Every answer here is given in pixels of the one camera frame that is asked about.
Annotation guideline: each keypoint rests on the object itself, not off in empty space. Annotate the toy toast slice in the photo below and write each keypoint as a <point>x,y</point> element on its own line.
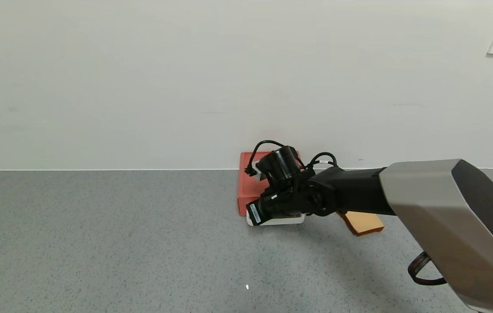
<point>366,222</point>

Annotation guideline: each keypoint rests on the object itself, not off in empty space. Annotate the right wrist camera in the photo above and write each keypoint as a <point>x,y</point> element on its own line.
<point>260,173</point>

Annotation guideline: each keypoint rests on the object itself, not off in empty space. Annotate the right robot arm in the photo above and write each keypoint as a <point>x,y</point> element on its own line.
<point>429,195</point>

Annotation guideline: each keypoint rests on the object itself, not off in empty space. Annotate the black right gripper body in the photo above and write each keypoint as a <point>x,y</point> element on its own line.
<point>254,213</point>

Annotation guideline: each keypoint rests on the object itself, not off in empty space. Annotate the red drawer case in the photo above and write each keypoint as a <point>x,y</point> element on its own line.
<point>248,184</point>

